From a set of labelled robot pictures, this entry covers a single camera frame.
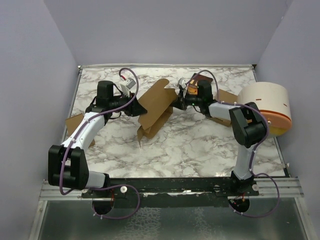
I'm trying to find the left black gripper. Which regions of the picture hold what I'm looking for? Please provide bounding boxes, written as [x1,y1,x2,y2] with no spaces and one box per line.
[109,90,148,117]

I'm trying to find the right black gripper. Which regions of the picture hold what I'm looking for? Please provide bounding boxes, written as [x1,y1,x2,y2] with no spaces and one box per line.
[168,89,202,112]

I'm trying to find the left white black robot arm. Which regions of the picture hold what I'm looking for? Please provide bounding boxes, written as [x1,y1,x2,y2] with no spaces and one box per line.
[48,78,148,198]

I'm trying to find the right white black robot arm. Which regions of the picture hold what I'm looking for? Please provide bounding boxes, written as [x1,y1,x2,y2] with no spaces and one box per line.
[171,80,270,196]

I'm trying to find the folded brown cardboard box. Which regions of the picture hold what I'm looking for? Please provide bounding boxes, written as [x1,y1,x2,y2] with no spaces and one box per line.
[209,89,238,127]

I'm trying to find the dark orange paperback book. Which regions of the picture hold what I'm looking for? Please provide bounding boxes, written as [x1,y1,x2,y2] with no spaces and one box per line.
[187,72,214,96]

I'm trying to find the small cardboard piece left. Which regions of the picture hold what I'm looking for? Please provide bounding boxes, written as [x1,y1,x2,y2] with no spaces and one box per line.
[62,113,94,151]

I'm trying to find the white orange tape dispenser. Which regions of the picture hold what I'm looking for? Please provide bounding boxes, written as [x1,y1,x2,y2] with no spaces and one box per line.
[237,82,293,138]

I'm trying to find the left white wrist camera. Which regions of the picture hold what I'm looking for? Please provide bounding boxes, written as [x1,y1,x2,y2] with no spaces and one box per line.
[120,78,136,97]

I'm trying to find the black mounting rail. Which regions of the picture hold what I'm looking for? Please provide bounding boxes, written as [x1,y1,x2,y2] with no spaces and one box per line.
[81,176,259,208]

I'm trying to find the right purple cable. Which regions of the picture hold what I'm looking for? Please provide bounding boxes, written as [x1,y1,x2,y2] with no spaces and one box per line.
[186,69,281,219]

